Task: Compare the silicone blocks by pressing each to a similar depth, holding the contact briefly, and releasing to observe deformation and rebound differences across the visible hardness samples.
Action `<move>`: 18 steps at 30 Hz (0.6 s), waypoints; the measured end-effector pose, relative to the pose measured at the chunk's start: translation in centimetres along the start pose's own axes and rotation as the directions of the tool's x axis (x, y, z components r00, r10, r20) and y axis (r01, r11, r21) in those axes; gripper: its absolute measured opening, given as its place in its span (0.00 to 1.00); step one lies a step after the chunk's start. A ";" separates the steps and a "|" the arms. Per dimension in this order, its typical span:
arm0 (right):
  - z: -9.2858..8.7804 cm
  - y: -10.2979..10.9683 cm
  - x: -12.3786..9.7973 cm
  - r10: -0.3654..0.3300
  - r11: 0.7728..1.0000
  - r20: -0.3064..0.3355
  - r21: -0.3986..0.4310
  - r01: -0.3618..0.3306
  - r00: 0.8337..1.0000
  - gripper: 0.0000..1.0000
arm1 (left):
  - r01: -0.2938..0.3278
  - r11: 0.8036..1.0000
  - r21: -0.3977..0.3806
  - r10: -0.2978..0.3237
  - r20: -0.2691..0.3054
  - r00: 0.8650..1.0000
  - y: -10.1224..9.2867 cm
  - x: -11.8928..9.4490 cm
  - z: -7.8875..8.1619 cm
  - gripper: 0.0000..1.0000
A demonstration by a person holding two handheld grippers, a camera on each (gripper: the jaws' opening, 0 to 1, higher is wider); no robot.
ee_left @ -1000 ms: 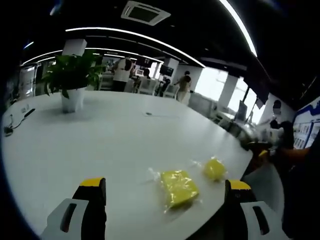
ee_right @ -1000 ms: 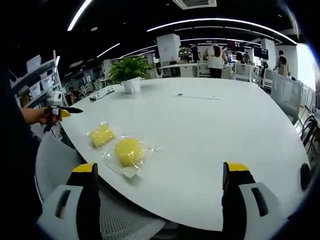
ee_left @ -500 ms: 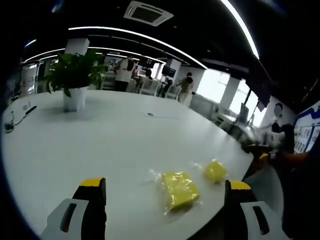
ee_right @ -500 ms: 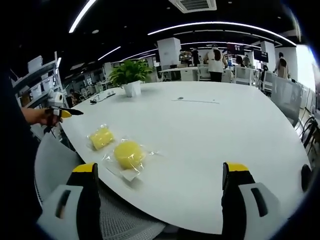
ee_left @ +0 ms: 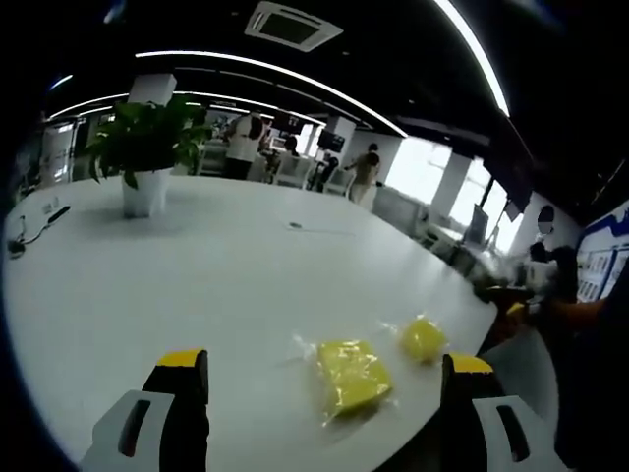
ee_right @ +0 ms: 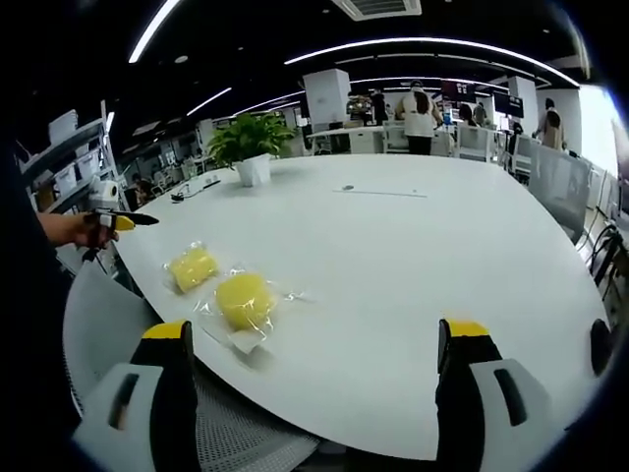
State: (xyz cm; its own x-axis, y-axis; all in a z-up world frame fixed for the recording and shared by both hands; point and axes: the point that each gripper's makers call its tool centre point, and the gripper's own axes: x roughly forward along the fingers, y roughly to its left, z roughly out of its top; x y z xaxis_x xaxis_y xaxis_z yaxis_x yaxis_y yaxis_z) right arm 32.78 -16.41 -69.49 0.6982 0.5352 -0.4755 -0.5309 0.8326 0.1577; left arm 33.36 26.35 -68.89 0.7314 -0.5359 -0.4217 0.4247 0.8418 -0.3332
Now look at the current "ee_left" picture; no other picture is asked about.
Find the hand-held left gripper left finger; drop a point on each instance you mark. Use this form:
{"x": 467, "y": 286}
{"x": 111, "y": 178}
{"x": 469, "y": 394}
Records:
{"x": 167, "y": 423}

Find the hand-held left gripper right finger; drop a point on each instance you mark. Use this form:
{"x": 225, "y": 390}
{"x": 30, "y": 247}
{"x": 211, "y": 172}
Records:
{"x": 472, "y": 428}

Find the small yellow silicone block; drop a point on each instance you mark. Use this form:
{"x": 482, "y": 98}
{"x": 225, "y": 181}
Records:
{"x": 422, "y": 340}

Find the large yellow silicone block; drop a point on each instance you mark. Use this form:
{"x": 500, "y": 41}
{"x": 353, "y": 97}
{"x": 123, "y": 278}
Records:
{"x": 351, "y": 378}

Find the person's dark blue clothing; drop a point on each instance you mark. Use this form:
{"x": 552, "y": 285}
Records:
{"x": 599, "y": 393}

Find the white plant pot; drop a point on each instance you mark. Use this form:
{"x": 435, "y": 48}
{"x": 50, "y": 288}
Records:
{"x": 146, "y": 194}

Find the black monitor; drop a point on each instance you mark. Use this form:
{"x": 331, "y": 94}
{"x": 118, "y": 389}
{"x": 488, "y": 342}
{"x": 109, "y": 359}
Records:
{"x": 330, "y": 140}

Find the long ceiling light strip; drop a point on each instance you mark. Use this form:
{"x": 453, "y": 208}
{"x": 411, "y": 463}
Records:
{"x": 295, "y": 75}
{"x": 484, "y": 54}

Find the green potted plant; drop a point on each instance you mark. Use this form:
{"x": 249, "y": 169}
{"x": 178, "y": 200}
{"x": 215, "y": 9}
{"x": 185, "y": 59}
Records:
{"x": 147, "y": 133}

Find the ceiling air conditioner vent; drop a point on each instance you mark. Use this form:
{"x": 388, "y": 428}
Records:
{"x": 292, "y": 24}

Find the blue and white wall poster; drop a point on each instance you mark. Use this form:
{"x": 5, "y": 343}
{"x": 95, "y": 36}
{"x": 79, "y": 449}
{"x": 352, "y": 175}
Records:
{"x": 597, "y": 255}

